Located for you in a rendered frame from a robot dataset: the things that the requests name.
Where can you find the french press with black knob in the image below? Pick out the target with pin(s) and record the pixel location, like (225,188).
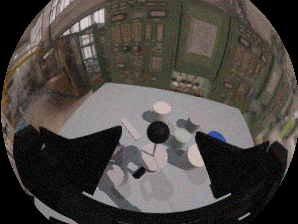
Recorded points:
(153,156)

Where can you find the blue cylinder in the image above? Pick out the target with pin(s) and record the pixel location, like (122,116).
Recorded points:
(217,135)

